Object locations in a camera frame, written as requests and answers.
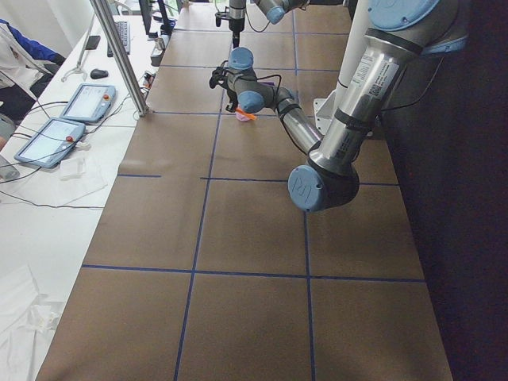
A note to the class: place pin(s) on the near teach pendant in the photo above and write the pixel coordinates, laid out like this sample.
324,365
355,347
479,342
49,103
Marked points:
51,143

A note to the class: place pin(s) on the teach pendant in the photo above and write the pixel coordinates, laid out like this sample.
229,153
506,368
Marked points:
51,143
89,103

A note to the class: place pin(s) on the aluminium frame post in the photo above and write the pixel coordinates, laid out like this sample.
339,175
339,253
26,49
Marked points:
102,12

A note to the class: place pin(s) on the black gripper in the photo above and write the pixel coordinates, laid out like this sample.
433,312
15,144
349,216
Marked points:
236,23
230,92

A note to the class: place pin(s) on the orange highlighter pen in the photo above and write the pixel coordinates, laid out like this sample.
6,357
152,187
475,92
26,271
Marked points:
247,115

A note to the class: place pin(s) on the black computer mouse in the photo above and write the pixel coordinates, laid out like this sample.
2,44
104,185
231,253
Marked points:
99,74

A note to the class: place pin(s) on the far teach pendant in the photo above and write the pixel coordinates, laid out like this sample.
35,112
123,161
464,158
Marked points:
89,103

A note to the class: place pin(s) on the black keyboard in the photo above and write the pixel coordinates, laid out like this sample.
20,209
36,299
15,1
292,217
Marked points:
123,31

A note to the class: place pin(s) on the seated person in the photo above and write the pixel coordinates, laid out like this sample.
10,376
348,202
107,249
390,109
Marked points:
27,67

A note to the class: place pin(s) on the smartphone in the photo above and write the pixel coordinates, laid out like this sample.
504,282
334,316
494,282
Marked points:
92,42

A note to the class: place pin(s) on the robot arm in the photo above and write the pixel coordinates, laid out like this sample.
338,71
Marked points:
385,37
275,10

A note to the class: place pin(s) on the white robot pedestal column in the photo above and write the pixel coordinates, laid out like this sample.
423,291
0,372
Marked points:
324,108

